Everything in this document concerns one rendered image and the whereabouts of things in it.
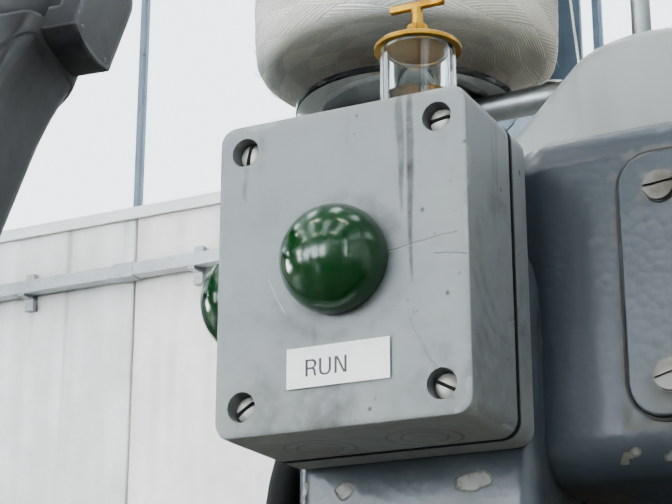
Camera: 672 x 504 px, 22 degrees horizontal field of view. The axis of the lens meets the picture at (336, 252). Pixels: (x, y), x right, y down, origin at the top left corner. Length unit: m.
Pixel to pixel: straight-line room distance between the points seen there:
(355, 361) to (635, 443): 0.08
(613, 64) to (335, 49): 0.30
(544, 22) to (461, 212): 0.47
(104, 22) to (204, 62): 6.27
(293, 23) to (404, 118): 0.43
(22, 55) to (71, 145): 6.53
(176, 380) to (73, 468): 0.56
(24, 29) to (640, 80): 0.44
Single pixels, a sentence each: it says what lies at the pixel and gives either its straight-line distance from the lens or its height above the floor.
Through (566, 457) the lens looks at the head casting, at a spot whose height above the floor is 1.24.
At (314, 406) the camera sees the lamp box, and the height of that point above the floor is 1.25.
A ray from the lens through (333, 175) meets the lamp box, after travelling 0.47.
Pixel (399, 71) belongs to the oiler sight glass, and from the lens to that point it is 0.56.
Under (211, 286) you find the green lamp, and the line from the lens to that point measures 0.48.
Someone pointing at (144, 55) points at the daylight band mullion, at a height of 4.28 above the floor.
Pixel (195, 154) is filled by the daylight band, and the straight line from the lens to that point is 7.11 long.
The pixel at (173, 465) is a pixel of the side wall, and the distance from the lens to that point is 6.74.
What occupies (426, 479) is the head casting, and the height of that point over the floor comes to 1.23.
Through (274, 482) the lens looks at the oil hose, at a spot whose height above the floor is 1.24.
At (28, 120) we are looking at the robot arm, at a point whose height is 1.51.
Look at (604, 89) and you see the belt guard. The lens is 0.64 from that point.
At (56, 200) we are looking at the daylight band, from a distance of 7.43.
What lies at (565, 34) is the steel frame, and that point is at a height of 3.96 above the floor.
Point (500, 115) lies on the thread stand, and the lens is 0.90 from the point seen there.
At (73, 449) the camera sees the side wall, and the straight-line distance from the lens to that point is 7.02.
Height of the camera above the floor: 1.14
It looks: 19 degrees up
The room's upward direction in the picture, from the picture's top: straight up
